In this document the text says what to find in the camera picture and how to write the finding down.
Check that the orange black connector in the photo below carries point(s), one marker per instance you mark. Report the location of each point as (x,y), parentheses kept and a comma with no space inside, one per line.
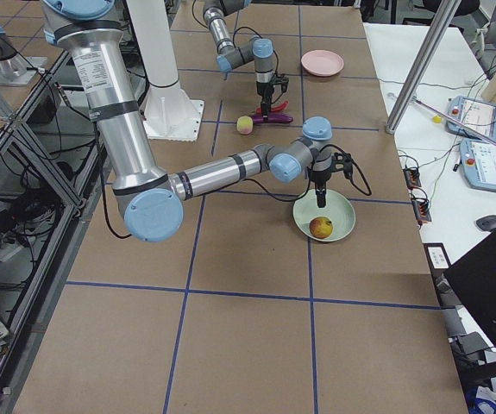
(421,209)
(412,177)

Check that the black computer mouse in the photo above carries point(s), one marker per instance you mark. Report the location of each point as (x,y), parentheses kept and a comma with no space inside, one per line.
(486,223)

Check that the upper blue teach pendant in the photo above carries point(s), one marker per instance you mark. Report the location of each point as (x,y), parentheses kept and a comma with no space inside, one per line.
(478,115)

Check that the reach grabber stick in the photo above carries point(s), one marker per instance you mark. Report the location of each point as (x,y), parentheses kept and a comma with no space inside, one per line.
(452,121)

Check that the white label card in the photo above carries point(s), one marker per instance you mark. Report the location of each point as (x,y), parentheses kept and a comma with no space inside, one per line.
(436,256)

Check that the aluminium table frame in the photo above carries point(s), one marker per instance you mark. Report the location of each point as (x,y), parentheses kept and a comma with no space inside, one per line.
(50,168)

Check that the lower blue teach pendant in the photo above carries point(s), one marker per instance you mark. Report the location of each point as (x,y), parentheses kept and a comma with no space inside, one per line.
(478,162)

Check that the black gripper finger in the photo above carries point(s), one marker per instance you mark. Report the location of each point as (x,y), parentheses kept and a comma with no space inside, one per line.
(265,110)
(320,197)

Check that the blue teach pendant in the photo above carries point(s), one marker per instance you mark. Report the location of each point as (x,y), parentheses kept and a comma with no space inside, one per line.
(478,115)
(478,162)

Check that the white side table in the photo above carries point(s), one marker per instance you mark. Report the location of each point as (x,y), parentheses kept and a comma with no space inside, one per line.
(453,71)

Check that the upper orange black connector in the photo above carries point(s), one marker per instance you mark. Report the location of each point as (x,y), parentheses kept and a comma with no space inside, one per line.
(412,177)

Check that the red chili pepper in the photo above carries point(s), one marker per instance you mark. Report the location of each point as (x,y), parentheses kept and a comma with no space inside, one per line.
(278,108)

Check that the lower orange black connector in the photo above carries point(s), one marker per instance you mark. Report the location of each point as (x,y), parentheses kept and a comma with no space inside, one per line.
(421,209)

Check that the white power strip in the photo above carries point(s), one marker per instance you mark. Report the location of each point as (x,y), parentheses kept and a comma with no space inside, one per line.
(9,250)

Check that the purple eggplant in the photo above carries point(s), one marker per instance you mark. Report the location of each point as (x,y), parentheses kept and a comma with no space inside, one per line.
(273,118)

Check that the pink plate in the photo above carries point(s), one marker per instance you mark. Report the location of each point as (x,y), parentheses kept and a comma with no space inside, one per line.
(322,63)

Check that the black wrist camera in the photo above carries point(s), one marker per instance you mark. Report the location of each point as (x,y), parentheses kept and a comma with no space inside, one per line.
(343,163)
(281,81)

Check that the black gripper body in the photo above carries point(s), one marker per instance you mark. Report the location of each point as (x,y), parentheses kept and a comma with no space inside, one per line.
(265,91)
(319,178)

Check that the yellow pink peach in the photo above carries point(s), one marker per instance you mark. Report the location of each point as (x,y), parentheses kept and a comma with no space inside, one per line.
(244,125)

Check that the aluminium frame post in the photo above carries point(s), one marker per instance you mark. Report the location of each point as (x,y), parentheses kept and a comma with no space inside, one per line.
(434,35)

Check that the green plate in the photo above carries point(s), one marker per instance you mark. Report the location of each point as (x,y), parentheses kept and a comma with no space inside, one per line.
(337,209)

